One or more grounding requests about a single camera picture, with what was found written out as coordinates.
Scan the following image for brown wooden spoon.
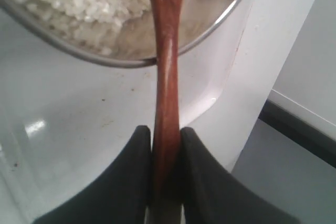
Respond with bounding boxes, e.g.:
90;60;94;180
147;0;183;223

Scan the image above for beige grainy powder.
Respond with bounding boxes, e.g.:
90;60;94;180
13;0;151;56

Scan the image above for white plastic tray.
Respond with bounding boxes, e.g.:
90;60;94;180
1;0;314;223

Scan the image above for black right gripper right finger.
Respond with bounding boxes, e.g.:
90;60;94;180
181;127;300;223

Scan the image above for dark door frame post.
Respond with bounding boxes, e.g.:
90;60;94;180
258;100;335;167

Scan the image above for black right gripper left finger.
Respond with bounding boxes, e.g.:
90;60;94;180
34;126;151;223

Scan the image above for metal rice bowl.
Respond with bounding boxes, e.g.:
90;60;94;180
1;0;240;68

